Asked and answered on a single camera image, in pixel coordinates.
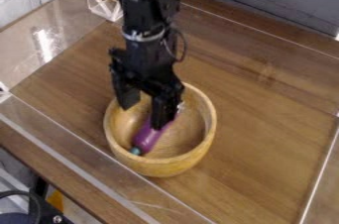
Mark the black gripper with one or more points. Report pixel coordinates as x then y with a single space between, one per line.
143 69

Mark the purple toy eggplant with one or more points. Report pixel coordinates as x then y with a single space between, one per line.
146 138

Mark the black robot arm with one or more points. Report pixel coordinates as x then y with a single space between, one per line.
148 25

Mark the brown wooden bowl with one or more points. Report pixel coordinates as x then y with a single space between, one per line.
184 140

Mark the black clamp with screw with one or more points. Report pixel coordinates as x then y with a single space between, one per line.
42 211

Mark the clear acrylic tray wall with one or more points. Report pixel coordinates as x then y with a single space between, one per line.
234 148

